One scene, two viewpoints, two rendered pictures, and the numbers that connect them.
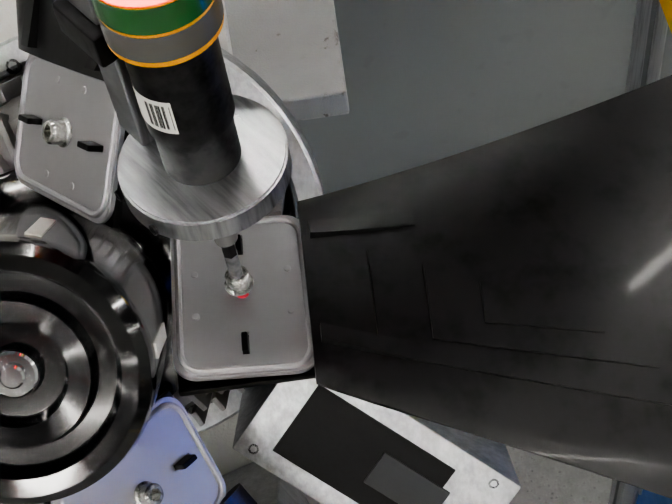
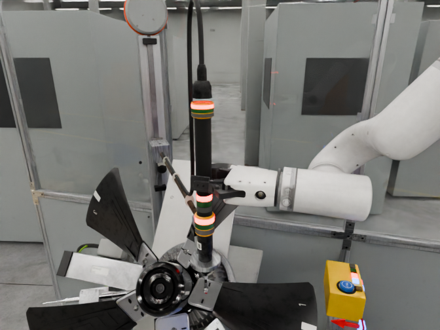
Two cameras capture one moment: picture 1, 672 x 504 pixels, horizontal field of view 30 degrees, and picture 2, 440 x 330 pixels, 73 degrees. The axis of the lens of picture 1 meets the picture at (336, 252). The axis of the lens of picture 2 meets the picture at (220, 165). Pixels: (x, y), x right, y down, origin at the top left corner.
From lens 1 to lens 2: 25 cm
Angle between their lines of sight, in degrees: 35
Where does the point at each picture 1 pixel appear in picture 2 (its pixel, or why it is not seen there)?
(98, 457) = (167, 310)
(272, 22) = (245, 266)
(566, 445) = not seen: outside the picture
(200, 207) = (200, 265)
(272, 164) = (215, 262)
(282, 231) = (218, 285)
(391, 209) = (239, 288)
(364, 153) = not seen: hidden behind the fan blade
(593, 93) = (321, 315)
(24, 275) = (169, 270)
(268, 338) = (207, 302)
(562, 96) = not seen: hidden behind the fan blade
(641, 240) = (286, 311)
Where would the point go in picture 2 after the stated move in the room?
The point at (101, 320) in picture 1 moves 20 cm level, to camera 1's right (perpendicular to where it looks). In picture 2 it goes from (178, 283) to (266, 298)
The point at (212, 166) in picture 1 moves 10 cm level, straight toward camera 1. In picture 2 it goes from (205, 258) to (198, 291)
